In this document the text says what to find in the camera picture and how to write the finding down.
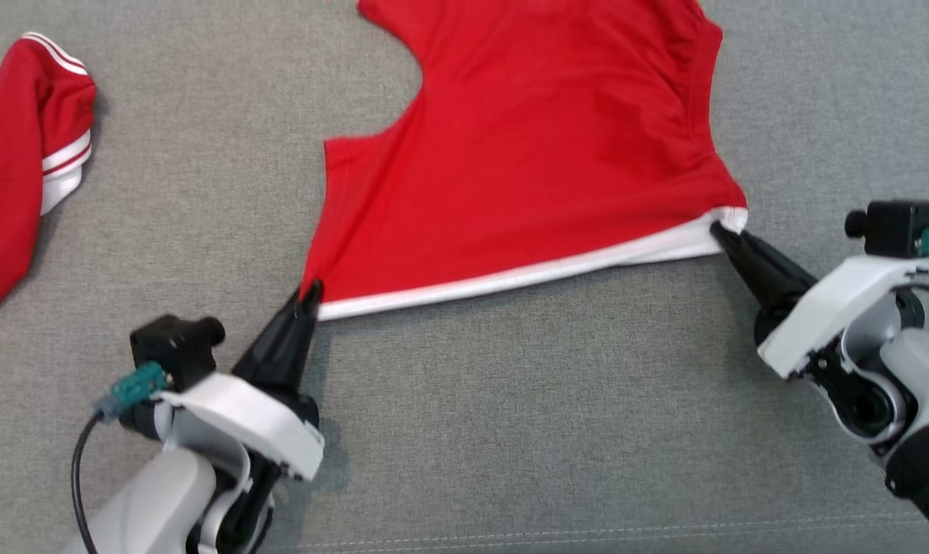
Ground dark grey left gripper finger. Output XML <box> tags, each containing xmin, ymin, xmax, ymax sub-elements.
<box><xmin>232</xmin><ymin>296</ymin><xmax>311</xmax><ymax>393</ymax></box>
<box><xmin>280</xmin><ymin>279</ymin><xmax>325</xmax><ymax>397</ymax></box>

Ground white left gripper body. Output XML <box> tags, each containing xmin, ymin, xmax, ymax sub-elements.
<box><xmin>155</xmin><ymin>373</ymin><xmax>325</xmax><ymax>480</ymax></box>

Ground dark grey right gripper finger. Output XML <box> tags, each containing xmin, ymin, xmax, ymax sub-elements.
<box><xmin>711</xmin><ymin>227</ymin><xmax>788</xmax><ymax>324</ymax></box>
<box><xmin>714</xmin><ymin>222</ymin><xmax>819</xmax><ymax>297</ymax></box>

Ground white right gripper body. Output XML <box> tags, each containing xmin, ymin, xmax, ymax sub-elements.
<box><xmin>753</xmin><ymin>256</ymin><xmax>929</xmax><ymax>379</ymax></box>

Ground red shorts with white hem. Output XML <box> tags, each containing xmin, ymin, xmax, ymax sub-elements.
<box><xmin>299</xmin><ymin>0</ymin><xmax>748</xmax><ymax>322</ymax></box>

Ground red jersey with white sleeves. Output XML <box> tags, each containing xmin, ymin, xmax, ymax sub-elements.
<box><xmin>0</xmin><ymin>32</ymin><xmax>98</xmax><ymax>328</ymax></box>

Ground teal left camera connector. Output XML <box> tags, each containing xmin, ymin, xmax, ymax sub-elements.
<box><xmin>94</xmin><ymin>362</ymin><xmax>170</xmax><ymax>424</ymax></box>

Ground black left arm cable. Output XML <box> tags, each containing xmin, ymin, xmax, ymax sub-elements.
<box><xmin>71</xmin><ymin>414</ymin><xmax>104</xmax><ymax>554</ymax></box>

